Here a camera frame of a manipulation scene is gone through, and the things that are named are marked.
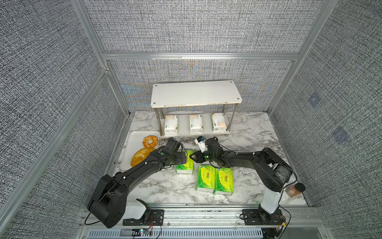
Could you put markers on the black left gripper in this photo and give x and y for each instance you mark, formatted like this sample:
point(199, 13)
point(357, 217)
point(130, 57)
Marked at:
point(179, 160)

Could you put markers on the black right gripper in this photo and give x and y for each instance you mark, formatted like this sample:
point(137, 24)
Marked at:
point(198, 156)

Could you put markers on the green tissue pack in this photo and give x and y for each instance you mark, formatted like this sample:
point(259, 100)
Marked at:
point(206, 178)
point(224, 184)
point(188, 167)

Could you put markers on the white tissue pack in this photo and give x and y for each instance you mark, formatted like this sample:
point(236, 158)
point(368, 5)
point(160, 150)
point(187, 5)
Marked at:
point(171, 124)
point(196, 124)
point(218, 122)

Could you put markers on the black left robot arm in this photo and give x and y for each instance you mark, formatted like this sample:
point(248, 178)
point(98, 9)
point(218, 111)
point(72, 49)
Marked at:
point(109, 199)

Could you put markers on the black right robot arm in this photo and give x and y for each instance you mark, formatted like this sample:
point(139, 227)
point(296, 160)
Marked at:
point(272, 170)

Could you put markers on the white two-tier metal shelf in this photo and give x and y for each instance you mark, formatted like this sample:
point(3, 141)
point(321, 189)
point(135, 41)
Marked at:
point(193, 98)

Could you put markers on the golden oval bread loaf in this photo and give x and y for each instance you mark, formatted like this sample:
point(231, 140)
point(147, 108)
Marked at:
point(140, 155)

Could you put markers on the white plastic tray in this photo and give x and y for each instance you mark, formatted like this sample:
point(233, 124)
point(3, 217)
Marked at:
point(134, 144)

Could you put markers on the spice jar black lid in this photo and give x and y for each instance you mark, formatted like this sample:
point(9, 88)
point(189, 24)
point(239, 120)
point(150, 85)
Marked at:
point(295, 190)

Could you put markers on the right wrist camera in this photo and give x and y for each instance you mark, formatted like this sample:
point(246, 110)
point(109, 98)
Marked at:
point(201, 142)

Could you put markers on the glazed ring donut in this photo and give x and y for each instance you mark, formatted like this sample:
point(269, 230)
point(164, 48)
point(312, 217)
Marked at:
point(150, 141)

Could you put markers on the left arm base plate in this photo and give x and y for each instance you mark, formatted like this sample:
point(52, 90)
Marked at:
point(155, 217)

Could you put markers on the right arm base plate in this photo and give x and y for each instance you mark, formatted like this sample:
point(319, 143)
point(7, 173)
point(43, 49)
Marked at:
point(258, 217)

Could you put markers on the white slotted cable duct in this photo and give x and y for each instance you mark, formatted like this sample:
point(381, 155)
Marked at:
point(177, 233)

